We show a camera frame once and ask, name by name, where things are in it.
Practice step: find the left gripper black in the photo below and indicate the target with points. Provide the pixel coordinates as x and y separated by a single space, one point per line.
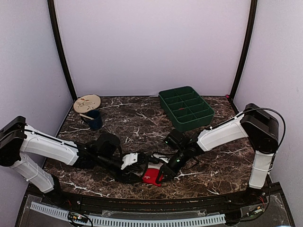
123 178

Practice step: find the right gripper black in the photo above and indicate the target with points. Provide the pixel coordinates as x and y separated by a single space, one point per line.
169 171

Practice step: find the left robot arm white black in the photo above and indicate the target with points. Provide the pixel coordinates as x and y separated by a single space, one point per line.
18 140

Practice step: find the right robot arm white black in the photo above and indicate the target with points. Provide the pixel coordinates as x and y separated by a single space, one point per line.
254 123

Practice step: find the dark blue cup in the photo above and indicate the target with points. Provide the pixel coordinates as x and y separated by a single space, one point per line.
96 122

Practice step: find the green compartment tray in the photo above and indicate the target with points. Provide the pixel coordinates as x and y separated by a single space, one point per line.
197 112

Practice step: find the wooden stick in cup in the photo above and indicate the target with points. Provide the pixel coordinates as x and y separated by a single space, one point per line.
85 116

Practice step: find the beige floral plate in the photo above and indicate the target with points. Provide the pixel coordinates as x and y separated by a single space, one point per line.
86 103

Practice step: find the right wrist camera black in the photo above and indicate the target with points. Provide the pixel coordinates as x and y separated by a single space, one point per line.
176 140

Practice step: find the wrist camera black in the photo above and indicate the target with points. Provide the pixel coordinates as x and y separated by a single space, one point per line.
176 140
107 144

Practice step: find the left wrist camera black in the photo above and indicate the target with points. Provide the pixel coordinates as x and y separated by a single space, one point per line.
107 144

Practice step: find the white slotted cable duct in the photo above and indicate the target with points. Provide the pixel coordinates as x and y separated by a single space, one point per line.
120 219

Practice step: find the left black frame post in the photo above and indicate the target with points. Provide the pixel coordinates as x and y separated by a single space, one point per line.
60 50

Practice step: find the black frame post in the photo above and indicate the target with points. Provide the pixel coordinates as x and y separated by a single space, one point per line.
245 48
60 50

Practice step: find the black front rail base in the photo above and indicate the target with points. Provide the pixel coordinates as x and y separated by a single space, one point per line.
270 209

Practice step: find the right black frame post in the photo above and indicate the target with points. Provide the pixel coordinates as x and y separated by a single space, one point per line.
245 48

